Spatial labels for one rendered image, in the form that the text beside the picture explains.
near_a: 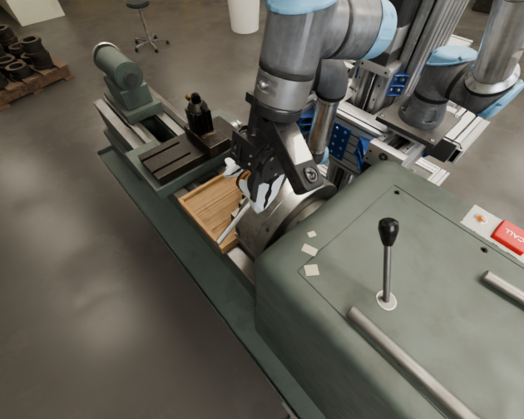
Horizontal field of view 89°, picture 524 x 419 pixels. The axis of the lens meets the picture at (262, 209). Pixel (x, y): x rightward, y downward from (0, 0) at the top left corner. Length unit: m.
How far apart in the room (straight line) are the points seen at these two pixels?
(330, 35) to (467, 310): 0.52
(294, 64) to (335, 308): 0.40
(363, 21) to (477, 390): 0.56
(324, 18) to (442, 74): 0.73
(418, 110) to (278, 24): 0.82
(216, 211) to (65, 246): 1.58
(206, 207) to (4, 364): 1.59
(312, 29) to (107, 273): 2.02
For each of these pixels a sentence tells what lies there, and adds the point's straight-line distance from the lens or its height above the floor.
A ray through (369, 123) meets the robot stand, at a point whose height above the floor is 1.07.
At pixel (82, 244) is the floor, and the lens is 2.40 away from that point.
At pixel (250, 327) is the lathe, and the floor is 0.54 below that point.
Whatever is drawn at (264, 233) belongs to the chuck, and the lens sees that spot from 0.69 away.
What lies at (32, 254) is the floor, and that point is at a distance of 2.57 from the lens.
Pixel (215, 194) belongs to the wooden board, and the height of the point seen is 0.88.
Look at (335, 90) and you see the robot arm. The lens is 0.89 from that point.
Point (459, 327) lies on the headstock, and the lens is 0.62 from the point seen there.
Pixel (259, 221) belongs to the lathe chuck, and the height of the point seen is 1.18.
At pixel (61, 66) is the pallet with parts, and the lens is 4.37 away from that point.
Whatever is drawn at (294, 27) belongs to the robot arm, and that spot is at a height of 1.64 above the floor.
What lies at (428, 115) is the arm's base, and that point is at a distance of 1.12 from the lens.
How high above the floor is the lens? 1.76
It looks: 54 degrees down
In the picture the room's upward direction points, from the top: straight up
